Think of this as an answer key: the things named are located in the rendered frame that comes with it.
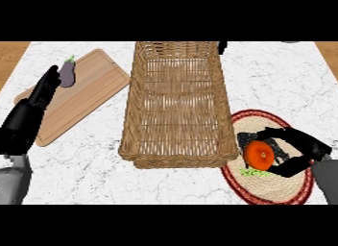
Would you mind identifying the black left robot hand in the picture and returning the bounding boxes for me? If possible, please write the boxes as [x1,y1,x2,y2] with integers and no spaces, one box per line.
[0,64,62,157]

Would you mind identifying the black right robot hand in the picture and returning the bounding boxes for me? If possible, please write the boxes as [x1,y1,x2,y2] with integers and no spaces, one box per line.
[236,126,333,179]

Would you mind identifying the orange squash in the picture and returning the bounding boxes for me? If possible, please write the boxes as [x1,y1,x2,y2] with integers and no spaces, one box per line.
[243,139,275,172]

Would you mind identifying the round woven red-rimmed placemat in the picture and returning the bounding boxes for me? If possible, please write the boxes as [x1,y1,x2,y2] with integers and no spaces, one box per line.
[219,109,315,206]

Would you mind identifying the wicker basket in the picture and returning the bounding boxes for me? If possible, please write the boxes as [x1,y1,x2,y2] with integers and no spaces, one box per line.
[118,41,240,170]

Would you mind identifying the wooden cutting board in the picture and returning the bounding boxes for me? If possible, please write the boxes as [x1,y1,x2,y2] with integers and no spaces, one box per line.
[13,48,131,148]

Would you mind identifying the purple eggplant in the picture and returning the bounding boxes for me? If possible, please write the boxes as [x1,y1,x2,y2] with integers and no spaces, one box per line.
[57,55,78,88]

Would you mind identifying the black object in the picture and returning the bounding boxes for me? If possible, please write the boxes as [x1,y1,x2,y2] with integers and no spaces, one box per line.
[216,41,228,56]

